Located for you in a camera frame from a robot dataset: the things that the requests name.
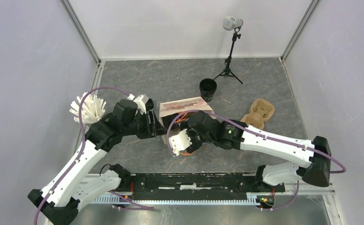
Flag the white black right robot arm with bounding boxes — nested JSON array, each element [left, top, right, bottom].
[[184, 111, 331, 191]]

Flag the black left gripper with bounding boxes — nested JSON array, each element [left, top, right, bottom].
[[121, 108, 168, 139]]

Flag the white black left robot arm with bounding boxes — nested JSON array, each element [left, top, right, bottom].
[[28, 99, 167, 225]]

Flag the microphone on black tripod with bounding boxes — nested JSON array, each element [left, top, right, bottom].
[[213, 16, 243, 84]]

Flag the white straws in cup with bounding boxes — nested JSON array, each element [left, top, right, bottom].
[[69, 92, 106, 125]]

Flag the paper takeout bag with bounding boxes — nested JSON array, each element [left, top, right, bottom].
[[159, 97, 214, 156]]

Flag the stack of black cups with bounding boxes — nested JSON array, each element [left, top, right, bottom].
[[199, 78, 217, 102]]

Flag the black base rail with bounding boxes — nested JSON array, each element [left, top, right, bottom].
[[54, 172, 335, 206]]

